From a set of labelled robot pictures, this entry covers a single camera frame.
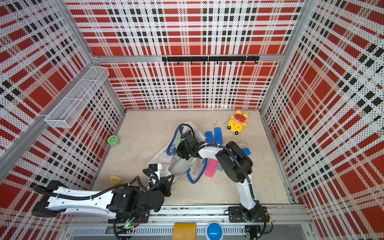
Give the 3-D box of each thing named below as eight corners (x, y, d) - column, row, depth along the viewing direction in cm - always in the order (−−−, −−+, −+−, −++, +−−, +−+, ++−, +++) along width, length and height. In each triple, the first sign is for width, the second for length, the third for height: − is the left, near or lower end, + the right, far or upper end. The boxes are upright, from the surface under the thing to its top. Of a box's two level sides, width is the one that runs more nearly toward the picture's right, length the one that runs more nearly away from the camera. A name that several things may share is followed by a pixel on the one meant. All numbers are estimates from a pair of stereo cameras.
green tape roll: (109, 147, 102) (105, 142, 98) (112, 139, 106) (108, 135, 102) (118, 147, 102) (114, 142, 98) (121, 139, 106) (118, 135, 102)
